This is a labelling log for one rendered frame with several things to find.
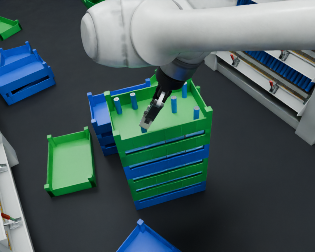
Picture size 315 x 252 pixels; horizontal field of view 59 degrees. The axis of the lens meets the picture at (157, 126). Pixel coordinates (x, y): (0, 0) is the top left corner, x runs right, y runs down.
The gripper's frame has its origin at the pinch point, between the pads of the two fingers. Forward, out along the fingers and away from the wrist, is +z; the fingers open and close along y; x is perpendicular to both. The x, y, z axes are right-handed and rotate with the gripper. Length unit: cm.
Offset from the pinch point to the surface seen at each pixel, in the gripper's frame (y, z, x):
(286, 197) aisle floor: 11, 23, -66
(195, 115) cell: 7.4, -1.3, -13.3
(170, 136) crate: 0.3, 4.2, -8.6
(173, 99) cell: 10.8, -0.2, -5.2
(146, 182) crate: -4.7, 28.2, -10.1
